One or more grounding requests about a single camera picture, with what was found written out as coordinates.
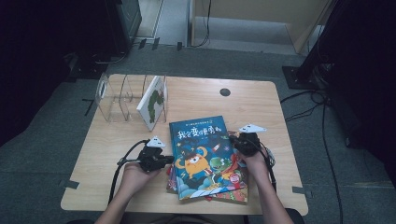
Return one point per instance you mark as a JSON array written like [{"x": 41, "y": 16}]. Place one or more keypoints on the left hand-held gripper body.
[{"x": 151, "y": 158}]

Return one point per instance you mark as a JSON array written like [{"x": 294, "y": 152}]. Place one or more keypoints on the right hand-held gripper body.
[{"x": 249, "y": 143}]

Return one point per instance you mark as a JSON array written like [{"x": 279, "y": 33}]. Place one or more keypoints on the dark blue monster picture book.
[{"x": 202, "y": 149}]

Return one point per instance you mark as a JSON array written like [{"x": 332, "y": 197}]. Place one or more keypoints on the light blue animals picture book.
[{"x": 236, "y": 195}]

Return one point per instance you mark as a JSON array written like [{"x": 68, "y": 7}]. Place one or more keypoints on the white caterpillar picture book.
[{"x": 149, "y": 105}]

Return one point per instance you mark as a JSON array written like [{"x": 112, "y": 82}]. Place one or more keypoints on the clear acrylic book rack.
[{"x": 102, "y": 90}]

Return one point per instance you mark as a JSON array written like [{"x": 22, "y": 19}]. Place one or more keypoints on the person's right hand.
[{"x": 258, "y": 165}]

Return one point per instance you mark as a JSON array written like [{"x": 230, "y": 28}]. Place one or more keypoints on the person's left hand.
[{"x": 134, "y": 179}]

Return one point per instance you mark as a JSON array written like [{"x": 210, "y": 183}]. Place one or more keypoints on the black round table grommet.
[{"x": 224, "y": 92}]

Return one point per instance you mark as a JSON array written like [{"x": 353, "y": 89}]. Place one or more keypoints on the grey tape strip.
[
  {"x": 299, "y": 190},
  {"x": 71, "y": 184}
]

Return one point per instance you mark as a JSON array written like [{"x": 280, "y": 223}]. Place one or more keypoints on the black cross tape mark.
[{"x": 89, "y": 106}]

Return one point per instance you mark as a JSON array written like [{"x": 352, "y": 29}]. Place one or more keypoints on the black metal stand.
[{"x": 306, "y": 71}]

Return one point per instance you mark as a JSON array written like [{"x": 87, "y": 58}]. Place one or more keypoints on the black floor tape mark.
[
  {"x": 179, "y": 46},
  {"x": 155, "y": 43}
]

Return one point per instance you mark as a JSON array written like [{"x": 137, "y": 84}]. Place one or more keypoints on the black curtain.
[
  {"x": 370, "y": 77},
  {"x": 37, "y": 62}
]

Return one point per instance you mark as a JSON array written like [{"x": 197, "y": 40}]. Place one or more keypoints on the dark computer tower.
[{"x": 124, "y": 21}]

